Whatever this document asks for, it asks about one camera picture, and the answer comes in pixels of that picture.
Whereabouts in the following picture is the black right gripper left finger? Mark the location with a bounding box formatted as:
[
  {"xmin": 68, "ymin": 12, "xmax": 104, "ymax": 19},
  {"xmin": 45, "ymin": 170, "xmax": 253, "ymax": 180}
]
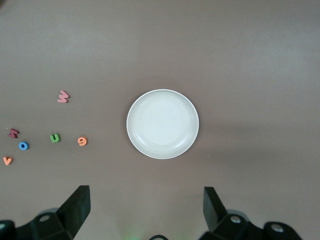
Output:
[{"xmin": 14, "ymin": 185, "xmax": 91, "ymax": 240}]

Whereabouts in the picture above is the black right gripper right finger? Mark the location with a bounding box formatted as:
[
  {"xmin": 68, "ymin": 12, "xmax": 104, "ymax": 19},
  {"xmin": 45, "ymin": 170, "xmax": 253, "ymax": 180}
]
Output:
[{"xmin": 201, "ymin": 186, "xmax": 303, "ymax": 240}]

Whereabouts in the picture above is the pink foam letter W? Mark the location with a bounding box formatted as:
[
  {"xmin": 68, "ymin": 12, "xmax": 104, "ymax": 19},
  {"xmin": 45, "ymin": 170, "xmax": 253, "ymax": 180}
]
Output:
[{"xmin": 56, "ymin": 89, "xmax": 71, "ymax": 104}]

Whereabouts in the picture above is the maroon foam letter h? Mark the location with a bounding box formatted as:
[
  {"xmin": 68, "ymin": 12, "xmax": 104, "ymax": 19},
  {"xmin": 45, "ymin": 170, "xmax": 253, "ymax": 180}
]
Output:
[{"xmin": 7, "ymin": 128, "xmax": 21, "ymax": 139}]

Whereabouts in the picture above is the beige round plate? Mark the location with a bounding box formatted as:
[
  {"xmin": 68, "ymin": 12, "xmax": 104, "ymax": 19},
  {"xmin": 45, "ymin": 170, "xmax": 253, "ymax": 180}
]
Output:
[{"xmin": 126, "ymin": 88, "xmax": 200, "ymax": 160}]

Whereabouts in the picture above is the brown table cover sheet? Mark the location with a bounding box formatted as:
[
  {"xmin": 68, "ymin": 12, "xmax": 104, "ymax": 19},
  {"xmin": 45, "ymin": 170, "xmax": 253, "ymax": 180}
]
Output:
[{"xmin": 0, "ymin": 0, "xmax": 320, "ymax": 240}]

